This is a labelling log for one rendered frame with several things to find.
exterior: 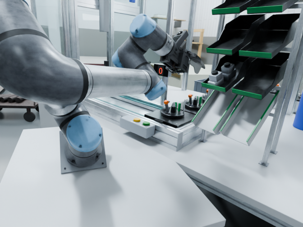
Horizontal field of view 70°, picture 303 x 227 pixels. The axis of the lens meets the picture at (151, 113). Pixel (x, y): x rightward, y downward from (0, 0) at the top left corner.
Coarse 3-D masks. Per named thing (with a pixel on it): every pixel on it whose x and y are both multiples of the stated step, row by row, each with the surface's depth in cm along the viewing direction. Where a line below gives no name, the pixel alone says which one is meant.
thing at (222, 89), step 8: (224, 56) 108; (232, 56) 112; (240, 56) 111; (240, 64) 111; (248, 64) 100; (240, 72) 98; (208, 80) 106; (224, 80) 103; (232, 80) 101; (208, 88) 101; (216, 88) 97; (224, 88) 94
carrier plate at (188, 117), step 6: (144, 114) 127; (150, 114) 127; (156, 114) 128; (186, 114) 131; (192, 114) 132; (162, 120) 119; (168, 120) 119; (174, 120) 120; (180, 120) 121; (186, 120) 121; (174, 126) 114; (180, 126) 115
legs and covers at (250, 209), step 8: (192, 176) 97; (200, 184) 95; (208, 184) 92; (216, 192) 90; (224, 192) 88; (232, 200) 86; (240, 200) 83; (248, 208) 82; (256, 208) 80; (264, 216) 78; (272, 216) 76; (272, 224) 77; (280, 224) 75; (288, 224) 73
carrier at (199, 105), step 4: (196, 96) 144; (188, 100) 158; (192, 100) 158; (196, 100) 144; (200, 100) 147; (204, 100) 144; (188, 104) 145; (192, 104) 142; (196, 104) 145; (200, 104) 147; (188, 108) 142; (192, 108) 140; (196, 108) 140; (200, 108) 140; (188, 112) 137; (192, 112) 136; (196, 112) 136
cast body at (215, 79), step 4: (212, 72) 98; (216, 72) 97; (220, 72) 98; (212, 76) 97; (216, 76) 96; (220, 76) 98; (212, 80) 99; (216, 80) 97; (220, 80) 99; (212, 84) 99; (216, 84) 98; (220, 84) 100
